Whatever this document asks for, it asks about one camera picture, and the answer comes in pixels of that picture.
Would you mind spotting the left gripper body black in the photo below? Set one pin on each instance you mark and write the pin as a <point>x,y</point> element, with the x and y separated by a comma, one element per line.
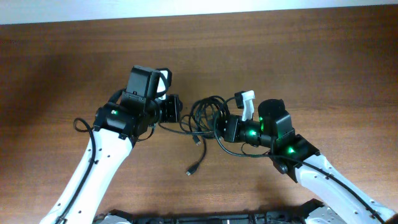
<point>168,109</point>

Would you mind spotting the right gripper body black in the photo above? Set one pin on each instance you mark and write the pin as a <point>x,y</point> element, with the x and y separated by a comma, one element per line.
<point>237,129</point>

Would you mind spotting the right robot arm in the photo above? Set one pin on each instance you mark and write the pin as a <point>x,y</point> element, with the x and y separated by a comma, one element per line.
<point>296,157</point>

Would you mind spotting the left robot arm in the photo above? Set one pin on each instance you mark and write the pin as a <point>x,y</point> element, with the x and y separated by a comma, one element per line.
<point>118,125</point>

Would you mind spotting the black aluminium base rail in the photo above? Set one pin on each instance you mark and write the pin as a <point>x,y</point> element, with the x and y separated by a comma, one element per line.
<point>294,215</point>

